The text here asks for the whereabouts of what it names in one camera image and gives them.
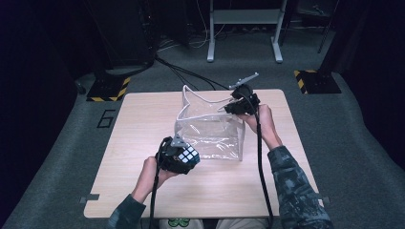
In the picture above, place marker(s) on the person's right hand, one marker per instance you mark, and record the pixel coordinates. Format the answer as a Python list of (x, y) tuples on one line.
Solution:
[(266, 122)]

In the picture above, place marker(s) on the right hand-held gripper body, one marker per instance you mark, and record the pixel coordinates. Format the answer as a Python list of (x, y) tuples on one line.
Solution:
[(245, 95)]

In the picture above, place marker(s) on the dark curtain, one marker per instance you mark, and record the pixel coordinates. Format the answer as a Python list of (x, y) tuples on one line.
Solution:
[(375, 79), (28, 95)]

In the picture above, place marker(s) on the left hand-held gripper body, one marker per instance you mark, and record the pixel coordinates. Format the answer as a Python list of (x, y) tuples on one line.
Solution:
[(168, 156)]

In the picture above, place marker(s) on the black stand pole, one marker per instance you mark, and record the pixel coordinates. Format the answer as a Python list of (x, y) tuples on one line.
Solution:
[(334, 38)]

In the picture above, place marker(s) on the white metal stand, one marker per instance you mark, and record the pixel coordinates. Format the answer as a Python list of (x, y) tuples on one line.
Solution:
[(245, 16)]

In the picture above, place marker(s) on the black equipment cabinet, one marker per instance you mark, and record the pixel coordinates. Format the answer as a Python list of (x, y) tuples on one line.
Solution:
[(124, 31)]

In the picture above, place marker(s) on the colourful puzzle cube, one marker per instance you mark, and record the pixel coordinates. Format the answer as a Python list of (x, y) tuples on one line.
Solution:
[(188, 155)]

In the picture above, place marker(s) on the grey table bracket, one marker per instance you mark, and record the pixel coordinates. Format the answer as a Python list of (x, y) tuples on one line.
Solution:
[(324, 200), (89, 198)]

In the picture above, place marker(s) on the black striped stand base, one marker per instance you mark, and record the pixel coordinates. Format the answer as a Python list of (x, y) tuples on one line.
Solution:
[(108, 89), (316, 82)]

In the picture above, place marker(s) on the transparent plastic bag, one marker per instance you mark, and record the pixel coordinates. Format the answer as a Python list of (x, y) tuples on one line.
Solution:
[(210, 133)]

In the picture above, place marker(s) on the person's left hand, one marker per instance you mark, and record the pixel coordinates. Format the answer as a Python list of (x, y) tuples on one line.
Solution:
[(153, 173)]

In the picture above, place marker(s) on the person's right leg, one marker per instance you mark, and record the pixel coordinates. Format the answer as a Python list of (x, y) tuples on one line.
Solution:
[(242, 224)]

